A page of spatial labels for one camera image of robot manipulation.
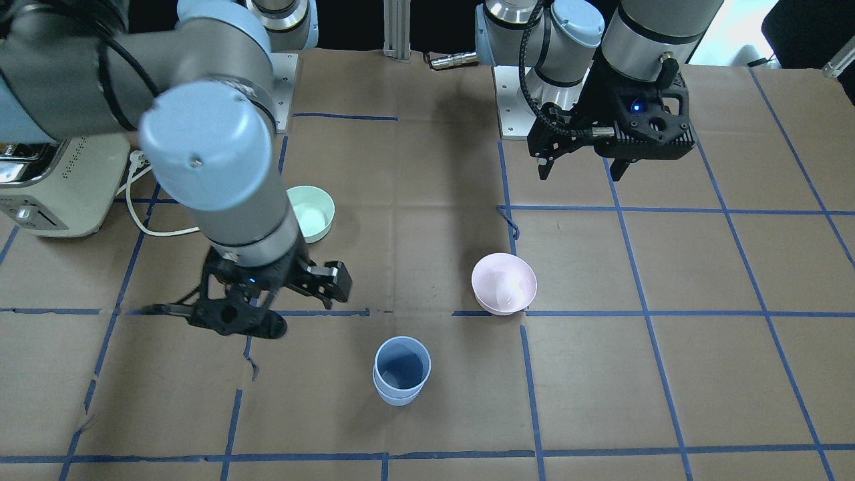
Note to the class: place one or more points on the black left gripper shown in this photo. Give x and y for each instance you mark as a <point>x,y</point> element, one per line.
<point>596,95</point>

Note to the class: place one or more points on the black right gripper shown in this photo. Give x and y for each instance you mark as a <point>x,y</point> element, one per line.
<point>291,275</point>

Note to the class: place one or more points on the blue cup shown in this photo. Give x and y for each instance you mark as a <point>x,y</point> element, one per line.
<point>402,364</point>
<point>398,401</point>

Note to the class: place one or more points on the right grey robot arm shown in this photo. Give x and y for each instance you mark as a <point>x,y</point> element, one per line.
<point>198,97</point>

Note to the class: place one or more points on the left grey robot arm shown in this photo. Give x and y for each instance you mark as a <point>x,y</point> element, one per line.
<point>611,84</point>

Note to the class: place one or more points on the green bowl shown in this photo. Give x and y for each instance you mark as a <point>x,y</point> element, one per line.
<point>314,209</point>

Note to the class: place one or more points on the pink bowl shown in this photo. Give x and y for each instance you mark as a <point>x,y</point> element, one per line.
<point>503,284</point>

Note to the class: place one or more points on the cream chrome toaster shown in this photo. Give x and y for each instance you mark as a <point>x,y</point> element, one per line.
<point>73,197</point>

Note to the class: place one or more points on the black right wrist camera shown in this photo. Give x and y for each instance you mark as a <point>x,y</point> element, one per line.
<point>234,317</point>

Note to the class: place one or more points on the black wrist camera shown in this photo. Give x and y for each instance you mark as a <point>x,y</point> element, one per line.
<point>234,317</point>
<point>651,119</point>

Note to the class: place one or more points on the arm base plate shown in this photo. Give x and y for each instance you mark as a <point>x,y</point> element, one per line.
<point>286,71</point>
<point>514,114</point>

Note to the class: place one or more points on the aluminium frame post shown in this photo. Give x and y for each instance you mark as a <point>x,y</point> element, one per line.
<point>396,30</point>

